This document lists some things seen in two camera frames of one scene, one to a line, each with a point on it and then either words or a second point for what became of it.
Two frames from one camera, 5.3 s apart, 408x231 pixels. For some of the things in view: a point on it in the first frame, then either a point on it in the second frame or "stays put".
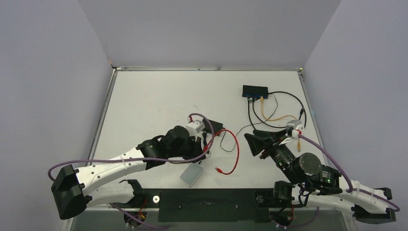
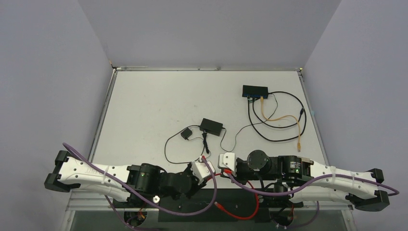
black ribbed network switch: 255,91 stays put
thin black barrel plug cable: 257,122 stays put
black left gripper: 197,152 → 196,186
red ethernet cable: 206,147 → 229,172
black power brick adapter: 216,126 stays put
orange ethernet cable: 261,97 stays put
